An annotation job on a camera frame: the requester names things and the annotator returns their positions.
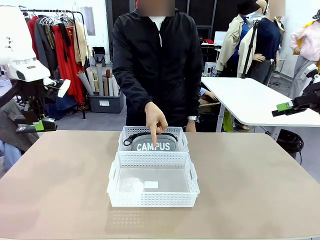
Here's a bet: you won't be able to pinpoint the tall grey cardboard tube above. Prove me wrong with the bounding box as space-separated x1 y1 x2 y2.
95 63 105 97

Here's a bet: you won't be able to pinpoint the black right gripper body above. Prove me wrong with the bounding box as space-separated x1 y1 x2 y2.
293 73 320 113

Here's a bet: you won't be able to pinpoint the lime green bag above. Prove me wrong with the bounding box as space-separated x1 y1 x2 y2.
222 109 234 133

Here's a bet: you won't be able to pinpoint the mannequin in navy top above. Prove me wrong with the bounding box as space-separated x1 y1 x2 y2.
246 0 287 87

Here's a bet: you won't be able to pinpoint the black metal clothes rack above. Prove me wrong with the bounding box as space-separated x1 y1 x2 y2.
19 8 87 120

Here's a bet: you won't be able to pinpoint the black bag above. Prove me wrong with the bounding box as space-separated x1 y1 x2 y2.
91 46 107 68

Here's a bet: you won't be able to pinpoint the light grey paper roll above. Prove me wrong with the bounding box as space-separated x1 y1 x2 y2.
76 70 95 96

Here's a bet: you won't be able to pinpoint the person's right forearm black sleeve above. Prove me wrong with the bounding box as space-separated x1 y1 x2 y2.
112 72 155 116

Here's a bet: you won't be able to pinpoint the white perforated plastic basket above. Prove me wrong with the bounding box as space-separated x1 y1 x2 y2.
106 150 201 208
117 126 190 153

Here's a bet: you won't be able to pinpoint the grey wall poster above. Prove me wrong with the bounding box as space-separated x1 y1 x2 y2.
83 6 96 36

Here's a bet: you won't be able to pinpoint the red jacket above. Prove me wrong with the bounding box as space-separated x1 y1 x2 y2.
26 15 41 61

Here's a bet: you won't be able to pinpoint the black hanging scarf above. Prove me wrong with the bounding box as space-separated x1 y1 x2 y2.
57 22 73 63

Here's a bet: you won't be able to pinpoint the blue denim garment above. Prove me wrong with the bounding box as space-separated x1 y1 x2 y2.
44 93 78 121

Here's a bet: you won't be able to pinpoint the blue jeans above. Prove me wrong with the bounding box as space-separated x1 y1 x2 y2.
0 139 22 176

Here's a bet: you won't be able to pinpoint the grey CAMPUS pencil case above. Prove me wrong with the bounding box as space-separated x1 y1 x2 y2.
123 132 180 152

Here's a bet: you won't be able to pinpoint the seated person in blue sleeve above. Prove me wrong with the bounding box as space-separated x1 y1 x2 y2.
199 87 220 102

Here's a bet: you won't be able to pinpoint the person's left hand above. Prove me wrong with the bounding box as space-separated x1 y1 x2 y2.
185 120 198 133

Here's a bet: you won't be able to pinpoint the person's right hand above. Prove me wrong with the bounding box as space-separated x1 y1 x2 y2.
144 101 169 150

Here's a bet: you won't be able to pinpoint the dark grey hanging coat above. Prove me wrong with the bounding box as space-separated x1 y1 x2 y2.
33 17 60 73

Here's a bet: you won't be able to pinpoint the mannequin in beige trench coat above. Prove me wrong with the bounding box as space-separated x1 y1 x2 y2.
215 7 262 79

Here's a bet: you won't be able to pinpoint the person in black jacket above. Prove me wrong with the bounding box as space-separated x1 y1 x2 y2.
112 7 205 133

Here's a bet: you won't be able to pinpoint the brown cardboard box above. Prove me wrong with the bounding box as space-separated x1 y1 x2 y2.
198 99 222 115

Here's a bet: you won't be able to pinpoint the grey storage bin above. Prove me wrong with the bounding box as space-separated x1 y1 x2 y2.
87 90 125 114

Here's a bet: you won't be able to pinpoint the red dress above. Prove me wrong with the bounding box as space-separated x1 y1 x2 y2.
51 23 86 105

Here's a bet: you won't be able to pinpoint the white table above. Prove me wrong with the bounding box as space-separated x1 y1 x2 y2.
200 76 320 141

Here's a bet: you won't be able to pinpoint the white appliance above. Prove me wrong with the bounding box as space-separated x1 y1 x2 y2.
204 61 218 77

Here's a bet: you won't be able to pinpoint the brown paper roll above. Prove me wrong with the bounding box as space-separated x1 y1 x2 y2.
102 77 110 97

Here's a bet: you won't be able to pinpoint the mannequin in pink jacket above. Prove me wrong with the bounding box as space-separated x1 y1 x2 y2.
287 9 320 100

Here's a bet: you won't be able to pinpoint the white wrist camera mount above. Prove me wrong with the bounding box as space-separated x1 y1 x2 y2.
43 77 72 99

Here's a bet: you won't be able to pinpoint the person's left forearm black sleeve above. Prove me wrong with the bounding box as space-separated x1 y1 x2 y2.
186 67 205 118

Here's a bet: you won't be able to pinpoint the beige paper roll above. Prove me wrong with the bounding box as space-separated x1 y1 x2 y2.
86 66 97 94

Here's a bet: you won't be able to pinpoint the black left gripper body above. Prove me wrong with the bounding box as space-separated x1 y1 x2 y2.
16 79 57 103

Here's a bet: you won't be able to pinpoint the black bucket hat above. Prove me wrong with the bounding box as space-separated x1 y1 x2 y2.
236 0 261 15

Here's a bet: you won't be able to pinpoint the grey cloth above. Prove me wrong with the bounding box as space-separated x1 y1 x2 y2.
0 99 40 152

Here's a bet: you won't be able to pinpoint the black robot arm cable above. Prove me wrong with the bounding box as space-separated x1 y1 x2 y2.
0 79 21 108

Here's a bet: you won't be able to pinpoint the beige hanging garment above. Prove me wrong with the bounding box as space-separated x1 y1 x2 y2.
72 19 90 68

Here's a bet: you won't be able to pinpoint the black cable coil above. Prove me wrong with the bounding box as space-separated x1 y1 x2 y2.
276 129 305 161

